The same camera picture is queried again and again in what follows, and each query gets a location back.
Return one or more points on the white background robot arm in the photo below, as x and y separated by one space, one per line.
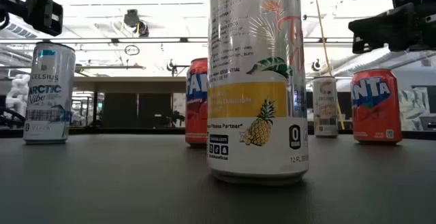
18 91

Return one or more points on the silver Celsius Tropical Vibe can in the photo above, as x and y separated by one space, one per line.
325 108
255 98

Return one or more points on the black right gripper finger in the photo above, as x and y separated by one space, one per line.
373 31

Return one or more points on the leaf-print panel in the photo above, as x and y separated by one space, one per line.
413 110

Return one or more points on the white Celsius Arctic Vibe can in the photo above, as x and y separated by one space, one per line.
49 94

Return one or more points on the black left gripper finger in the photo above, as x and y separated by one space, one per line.
42 9

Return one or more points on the floral print panel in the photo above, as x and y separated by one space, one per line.
178 105

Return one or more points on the black aluminium table frame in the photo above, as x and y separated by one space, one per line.
136 131

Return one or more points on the red Fanta soda can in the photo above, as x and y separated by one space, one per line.
376 108
197 108

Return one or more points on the black partition panel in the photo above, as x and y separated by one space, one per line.
119 110

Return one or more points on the wooden shelf black frame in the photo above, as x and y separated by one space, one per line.
136 84

